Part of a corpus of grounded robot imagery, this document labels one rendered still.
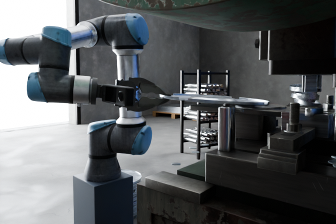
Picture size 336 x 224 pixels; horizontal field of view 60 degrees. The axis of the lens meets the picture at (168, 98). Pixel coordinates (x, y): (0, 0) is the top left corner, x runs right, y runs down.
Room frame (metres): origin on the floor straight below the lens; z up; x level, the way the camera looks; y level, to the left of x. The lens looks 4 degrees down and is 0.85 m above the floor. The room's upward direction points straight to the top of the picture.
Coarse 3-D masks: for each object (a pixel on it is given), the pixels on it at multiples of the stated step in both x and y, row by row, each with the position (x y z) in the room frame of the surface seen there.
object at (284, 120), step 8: (288, 112) 0.61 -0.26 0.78; (304, 112) 0.61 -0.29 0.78; (328, 112) 0.61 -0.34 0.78; (288, 120) 0.61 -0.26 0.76; (304, 120) 0.59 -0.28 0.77; (312, 120) 0.58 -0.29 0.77; (320, 120) 0.57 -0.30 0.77; (328, 120) 0.57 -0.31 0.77; (320, 128) 0.57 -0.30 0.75; (328, 128) 0.57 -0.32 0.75; (320, 136) 0.57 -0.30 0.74; (328, 136) 0.57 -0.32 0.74
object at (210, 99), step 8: (160, 96) 0.76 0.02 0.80; (168, 96) 0.71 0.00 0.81; (176, 96) 0.82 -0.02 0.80; (184, 96) 0.84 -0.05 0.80; (192, 96) 0.77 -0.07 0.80; (200, 96) 0.77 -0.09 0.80; (208, 96) 0.80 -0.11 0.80; (216, 96) 0.83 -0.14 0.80; (224, 96) 0.92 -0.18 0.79; (240, 104) 0.65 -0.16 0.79; (248, 104) 0.66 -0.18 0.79; (256, 104) 0.67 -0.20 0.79; (264, 104) 0.69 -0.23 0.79
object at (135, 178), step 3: (123, 171) 1.93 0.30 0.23; (126, 171) 1.93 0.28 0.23; (129, 171) 1.93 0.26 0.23; (132, 171) 1.93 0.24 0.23; (135, 171) 1.92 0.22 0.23; (132, 174) 1.87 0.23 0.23; (135, 174) 1.87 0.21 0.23; (138, 174) 1.87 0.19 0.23; (135, 177) 1.81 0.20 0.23; (138, 177) 1.81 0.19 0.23; (135, 180) 1.75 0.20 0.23
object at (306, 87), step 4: (304, 76) 0.65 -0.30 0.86; (308, 76) 0.64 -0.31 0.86; (312, 76) 0.63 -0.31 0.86; (316, 76) 0.63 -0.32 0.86; (304, 80) 0.65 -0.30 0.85; (308, 80) 0.64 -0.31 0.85; (312, 80) 0.63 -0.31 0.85; (316, 80) 0.63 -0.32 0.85; (304, 84) 0.65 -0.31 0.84; (308, 84) 0.64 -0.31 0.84; (312, 84) 0.63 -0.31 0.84; (316, 84) 0.63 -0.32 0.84; (320, 84) 0.66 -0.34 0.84; (304, 88) 0.65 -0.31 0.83; (308, 88) 0.63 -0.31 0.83; (312, 88) 0.63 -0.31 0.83; (316, 88) 0.63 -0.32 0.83; (320, 88) 0.66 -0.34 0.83
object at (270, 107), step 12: (192, 108) 0.77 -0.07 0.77; (204, 108) 0.75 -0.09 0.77; (216, 108) 0.73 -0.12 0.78; (240, 108) 0.69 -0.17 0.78; (252, 108) 0.68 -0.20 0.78; (264, 108) 0.67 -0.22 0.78; (276, 108) 0.67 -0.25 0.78; (288, 108) 0.69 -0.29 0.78; (240, 120) 0.71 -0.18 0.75; (252, 120) 0.69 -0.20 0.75; (264, 120) 0.68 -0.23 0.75; (240, 132) 0.71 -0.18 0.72; (252, 132) 0.69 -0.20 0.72; (264, 132) 0.68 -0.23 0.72
